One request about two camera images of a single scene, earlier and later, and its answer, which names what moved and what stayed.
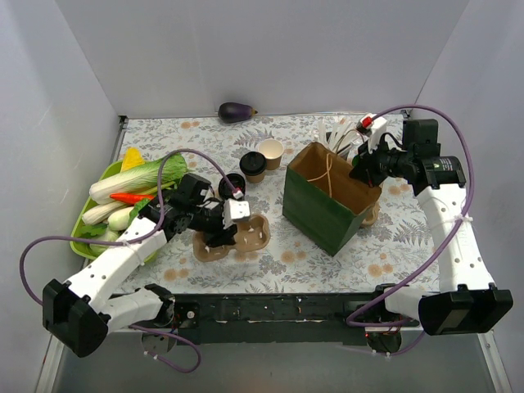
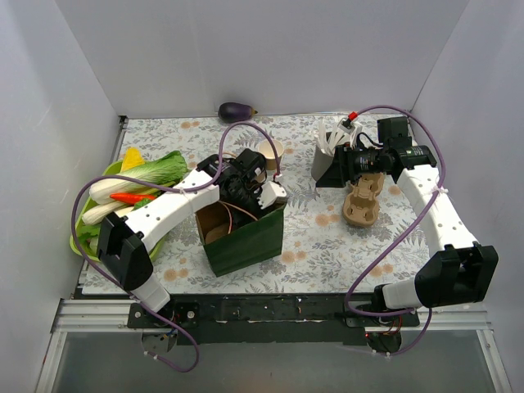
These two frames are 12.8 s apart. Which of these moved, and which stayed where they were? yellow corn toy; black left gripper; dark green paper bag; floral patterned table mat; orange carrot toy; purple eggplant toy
Moved: black left gripper; dark green paper bag
Stayed: orange carrot toy; floral patterned table mat; yellow corn toy; purple eggplant toy
